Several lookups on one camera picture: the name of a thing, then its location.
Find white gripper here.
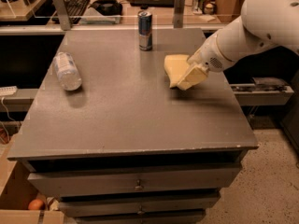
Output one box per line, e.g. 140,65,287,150
177,35,233,91

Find yellow sponge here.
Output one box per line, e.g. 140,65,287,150
164,54,190,88

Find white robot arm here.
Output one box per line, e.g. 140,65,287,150
176,0,299,91

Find red bull can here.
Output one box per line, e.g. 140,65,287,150
138,10,152,51

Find grey drawer cabinet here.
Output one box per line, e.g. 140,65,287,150
7,27,260,224

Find top drawer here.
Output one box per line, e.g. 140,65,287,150
28,163,241,198

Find drawer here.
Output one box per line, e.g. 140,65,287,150
76,210,206,224
59,193,220,217
28,163,241,198

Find black headphones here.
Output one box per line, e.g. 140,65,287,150
91,0,122,16

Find middle drawer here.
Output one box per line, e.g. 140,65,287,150
59,193,220,217

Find clear plastic water bottle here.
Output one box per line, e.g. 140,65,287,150
52,52,82,91

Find black keyboard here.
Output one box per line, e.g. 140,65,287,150
64,0,91,24

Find bottom drawer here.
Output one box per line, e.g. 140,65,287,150
76,210,206,224

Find white power strip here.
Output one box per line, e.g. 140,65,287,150
0,86,18,96

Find orange ball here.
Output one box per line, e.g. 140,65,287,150
28,199,45,210

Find cardboard box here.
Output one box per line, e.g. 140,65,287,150
0,136,64,224

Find metal rail bracket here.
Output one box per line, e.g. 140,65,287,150
230,77,294,106

